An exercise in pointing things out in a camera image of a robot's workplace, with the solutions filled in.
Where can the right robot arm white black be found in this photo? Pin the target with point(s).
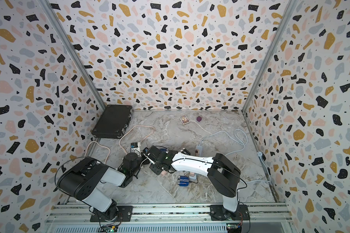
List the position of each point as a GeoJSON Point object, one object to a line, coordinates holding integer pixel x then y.
{"type": "Point", "coordinates": [222, 173]}

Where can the grey-blue power strip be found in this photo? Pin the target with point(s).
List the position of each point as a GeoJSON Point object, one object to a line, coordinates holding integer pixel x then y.
{"type": "Point", "coordinates": [198, 146]}

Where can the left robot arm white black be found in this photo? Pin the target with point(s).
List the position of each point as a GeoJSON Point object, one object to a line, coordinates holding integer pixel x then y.
{"type": "Point", "coordinates": [82, 179]}

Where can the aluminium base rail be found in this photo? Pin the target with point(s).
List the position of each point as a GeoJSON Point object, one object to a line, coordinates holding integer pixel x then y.
{"type": "Point", "coordinates": [173, 218]}

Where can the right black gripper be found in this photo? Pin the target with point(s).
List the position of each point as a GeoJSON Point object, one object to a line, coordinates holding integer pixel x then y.
{"type": "Point", "coordinates": [155, 171]}

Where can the black briefcase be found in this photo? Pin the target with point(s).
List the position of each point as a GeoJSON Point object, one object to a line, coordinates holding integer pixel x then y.
{"type": "Point", "coordinates": [113, 122]}

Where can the card box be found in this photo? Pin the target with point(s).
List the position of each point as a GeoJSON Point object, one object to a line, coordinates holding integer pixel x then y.
{"type": "Point", "coordinates": [184, 119]}

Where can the pink charger near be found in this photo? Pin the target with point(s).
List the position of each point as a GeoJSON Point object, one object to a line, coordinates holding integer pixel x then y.
{"type": "Point", "coordinates": [192, 176]}

